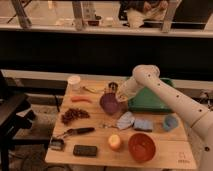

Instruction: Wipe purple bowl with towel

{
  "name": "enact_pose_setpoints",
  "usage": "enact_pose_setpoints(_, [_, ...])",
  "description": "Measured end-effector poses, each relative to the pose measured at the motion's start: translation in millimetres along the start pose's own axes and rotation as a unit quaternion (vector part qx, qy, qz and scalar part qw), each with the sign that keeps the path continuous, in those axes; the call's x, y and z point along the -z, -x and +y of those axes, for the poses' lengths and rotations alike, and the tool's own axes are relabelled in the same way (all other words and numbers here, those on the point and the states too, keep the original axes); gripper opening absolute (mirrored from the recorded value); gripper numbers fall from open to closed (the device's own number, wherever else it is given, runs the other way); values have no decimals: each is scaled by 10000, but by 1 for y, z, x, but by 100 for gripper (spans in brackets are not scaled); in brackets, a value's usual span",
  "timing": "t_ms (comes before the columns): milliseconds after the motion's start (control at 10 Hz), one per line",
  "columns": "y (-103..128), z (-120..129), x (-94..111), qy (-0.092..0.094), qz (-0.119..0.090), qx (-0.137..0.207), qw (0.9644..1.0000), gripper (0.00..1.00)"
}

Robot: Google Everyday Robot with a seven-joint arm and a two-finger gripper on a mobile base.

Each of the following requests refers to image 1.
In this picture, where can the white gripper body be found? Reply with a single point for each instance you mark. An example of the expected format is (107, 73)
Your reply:
(127, 90)

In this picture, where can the purple bowl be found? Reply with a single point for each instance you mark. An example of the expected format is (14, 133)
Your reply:
(109, 103)

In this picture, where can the light blue towel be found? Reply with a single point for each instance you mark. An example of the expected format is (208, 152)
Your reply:
(125, 121)

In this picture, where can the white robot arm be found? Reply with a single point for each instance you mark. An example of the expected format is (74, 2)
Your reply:
(196, 115)

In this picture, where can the red bowl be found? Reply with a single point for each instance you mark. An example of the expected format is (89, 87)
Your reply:
(141, 147)

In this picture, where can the metal cup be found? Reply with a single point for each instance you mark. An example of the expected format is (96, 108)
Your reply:
(112, 87)

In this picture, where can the green tray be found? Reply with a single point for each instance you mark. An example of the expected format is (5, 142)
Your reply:
(147, 101)

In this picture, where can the blue sponge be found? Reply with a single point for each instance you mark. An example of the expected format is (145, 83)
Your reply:
(143, 125)

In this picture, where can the yellow banana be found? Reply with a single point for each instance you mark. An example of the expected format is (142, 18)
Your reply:
(91, 90)

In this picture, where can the silver fork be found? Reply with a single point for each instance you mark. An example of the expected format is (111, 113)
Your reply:
(105, 126)

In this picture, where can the blue cup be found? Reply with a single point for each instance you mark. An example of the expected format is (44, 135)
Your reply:
(169, 123)

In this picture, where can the yellow apple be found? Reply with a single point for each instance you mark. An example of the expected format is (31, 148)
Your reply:
(114, 142)

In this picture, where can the white cup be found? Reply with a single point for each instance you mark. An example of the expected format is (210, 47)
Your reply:
(74, 82)

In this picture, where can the bunch of red grapes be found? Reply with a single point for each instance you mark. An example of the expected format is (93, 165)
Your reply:
(73, 114)

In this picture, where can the seated person in background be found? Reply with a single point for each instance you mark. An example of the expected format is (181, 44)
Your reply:
(137, 12)

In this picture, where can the black rectangular block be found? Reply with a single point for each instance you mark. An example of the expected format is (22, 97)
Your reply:
(84, 150)

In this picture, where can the small metal clip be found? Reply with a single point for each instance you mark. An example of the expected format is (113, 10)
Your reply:
(57, 144)

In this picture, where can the black chair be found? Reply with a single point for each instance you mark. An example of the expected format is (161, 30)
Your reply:
(10, 121)

